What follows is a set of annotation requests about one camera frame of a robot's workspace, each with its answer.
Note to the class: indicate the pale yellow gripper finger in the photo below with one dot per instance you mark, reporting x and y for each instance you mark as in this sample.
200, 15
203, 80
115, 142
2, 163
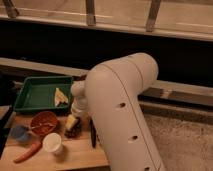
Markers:
71, 121

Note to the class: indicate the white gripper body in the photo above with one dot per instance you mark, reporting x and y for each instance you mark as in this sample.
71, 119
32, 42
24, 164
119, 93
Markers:
79, 107

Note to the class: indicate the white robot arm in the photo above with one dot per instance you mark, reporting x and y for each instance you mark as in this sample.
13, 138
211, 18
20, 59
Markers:
109, 94

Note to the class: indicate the white paper cup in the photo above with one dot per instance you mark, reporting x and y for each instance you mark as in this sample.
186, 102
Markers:
52, 143

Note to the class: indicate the blue measuring cup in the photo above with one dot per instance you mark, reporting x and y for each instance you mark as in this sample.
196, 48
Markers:
20, 133

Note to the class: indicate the yellow cheese wedge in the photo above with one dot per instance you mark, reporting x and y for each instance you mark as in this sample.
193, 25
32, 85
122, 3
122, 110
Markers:
60, 97

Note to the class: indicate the dark brown bowl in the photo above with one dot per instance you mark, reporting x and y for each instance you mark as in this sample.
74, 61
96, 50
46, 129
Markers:
82, 78

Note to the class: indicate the orange plastic bowl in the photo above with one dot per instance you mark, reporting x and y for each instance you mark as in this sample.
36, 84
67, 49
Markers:
43, 123

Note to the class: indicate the green plastic tray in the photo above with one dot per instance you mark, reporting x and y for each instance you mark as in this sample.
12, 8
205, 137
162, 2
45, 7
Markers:
38, 94

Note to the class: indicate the orange carrot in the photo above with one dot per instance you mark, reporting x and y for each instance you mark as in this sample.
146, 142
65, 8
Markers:
34, 148

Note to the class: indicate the black handled knife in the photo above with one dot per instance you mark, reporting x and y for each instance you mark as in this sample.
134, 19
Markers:
93, 134

